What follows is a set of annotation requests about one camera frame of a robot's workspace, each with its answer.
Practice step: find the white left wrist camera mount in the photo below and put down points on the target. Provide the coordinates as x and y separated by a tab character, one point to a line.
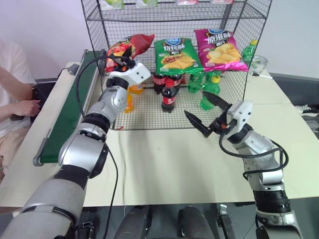
137	73

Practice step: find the green chip bag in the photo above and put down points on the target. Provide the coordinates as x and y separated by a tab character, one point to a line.
174	57

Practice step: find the grey conveyor motor box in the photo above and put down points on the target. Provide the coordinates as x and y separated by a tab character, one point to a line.
73	68

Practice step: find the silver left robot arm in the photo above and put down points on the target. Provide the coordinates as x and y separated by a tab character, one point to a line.
82	147

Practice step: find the orange soda bottle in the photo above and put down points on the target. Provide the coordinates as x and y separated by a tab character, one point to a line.
137	89
129	102

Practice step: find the person's bare forearm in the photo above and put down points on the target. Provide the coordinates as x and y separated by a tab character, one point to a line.
7	110

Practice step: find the person's bare hand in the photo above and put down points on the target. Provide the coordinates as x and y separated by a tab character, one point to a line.
27	108

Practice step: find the clear plastic bag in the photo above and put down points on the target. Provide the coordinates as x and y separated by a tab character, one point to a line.
259	63

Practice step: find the magenta chip bag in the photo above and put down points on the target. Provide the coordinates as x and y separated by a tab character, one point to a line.
219	54

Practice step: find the black and white shoe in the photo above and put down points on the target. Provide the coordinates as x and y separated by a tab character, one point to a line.
306	109

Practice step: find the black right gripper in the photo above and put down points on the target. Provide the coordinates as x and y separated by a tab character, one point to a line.
219	127

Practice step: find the dark rounded shape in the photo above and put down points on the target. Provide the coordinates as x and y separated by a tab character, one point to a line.
194	224
134	224

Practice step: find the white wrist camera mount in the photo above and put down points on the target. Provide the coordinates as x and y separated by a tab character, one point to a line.
241	112
137	73

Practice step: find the green conveyor belt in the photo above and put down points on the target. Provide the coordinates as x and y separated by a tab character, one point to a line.
64	117

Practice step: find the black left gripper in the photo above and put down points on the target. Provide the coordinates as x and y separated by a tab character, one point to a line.
122	63

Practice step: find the pale green snack bag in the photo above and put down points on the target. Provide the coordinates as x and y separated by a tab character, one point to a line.
147	2

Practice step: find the white marker pen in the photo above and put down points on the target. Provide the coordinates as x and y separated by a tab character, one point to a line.
263	75

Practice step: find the person in white shirt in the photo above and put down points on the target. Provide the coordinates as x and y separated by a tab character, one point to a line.
13	57

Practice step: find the red chip bag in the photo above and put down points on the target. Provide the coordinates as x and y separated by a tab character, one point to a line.
142	43

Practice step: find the pale pink snack bag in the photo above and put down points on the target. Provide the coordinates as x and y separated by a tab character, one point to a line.
221	1

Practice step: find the black controller box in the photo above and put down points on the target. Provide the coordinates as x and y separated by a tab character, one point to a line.
44	91

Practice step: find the light green snack bag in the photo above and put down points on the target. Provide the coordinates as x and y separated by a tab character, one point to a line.
114	3

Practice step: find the black bracket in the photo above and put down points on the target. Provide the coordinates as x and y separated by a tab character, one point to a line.
225	221
86	227

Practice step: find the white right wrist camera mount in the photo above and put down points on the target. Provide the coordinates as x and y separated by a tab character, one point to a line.
241	112

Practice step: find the green soda bottle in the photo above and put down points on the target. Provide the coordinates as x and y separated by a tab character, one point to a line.
194	83
207	102
249	51
213	83

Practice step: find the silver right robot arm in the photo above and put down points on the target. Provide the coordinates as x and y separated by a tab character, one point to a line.
259	147

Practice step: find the cola bottle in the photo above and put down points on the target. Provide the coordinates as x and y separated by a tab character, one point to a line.
178	81
158	83
169	99

